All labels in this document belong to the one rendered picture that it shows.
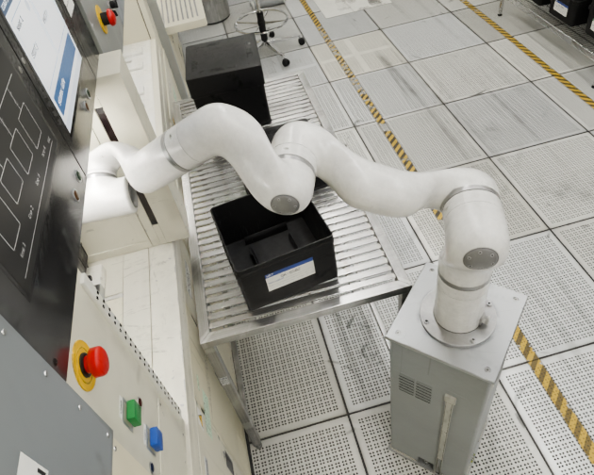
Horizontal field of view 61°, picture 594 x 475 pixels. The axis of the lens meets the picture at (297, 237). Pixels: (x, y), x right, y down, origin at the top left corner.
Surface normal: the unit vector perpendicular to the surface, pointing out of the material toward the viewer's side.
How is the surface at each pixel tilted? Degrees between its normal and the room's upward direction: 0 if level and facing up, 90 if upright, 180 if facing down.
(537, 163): 0
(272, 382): 0
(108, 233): 90
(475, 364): 0
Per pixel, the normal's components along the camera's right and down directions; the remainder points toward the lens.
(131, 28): 0.22, 0.69
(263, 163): -0.43, 0.00
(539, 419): -0.14, -0.68
